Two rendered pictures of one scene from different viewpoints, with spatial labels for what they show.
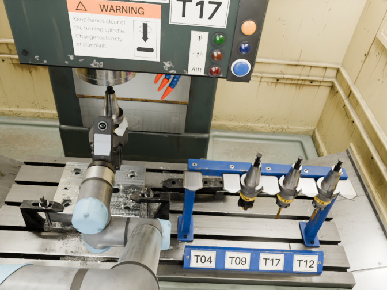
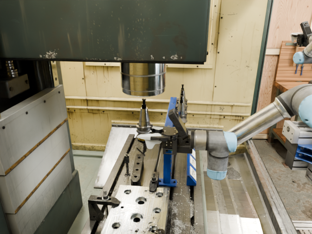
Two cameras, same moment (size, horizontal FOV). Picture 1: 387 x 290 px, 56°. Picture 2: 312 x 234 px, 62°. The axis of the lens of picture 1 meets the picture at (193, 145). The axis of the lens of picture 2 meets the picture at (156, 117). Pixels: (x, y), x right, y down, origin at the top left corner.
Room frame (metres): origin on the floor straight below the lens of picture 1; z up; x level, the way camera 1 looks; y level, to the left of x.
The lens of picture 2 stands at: (0.57, 1.11, 1.74)
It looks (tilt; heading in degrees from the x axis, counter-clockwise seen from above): 22 degrees down; 281
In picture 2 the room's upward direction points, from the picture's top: straight up
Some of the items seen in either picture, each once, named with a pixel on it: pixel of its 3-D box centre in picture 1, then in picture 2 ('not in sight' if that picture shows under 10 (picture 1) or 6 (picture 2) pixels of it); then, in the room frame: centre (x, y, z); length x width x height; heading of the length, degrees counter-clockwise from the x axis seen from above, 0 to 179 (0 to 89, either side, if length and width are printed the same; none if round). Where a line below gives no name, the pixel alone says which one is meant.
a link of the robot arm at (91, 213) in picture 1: (93, 206); (220, 142); (0.51, 0.21, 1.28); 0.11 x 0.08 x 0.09; 4
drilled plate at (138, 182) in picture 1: (101, 191); (139, 213); (0.80, 0.30, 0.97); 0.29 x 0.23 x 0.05; 94
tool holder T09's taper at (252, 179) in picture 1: (254, 172); (181, 108); (0.69, -0.17, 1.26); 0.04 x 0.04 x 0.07
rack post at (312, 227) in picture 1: (322, 209); not in sight; (0.77, -0.44, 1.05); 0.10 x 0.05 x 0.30; 4
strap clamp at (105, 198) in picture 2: not in sight; (104, 204); (0.96, 0.29, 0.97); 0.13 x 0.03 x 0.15; 4
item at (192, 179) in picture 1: (192, 180); not in sight; (0.68, -0.01, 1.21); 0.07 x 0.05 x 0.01; 4
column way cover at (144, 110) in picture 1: (132, 80); (41, 158); (1.24, 0.27, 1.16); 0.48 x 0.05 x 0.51; 94
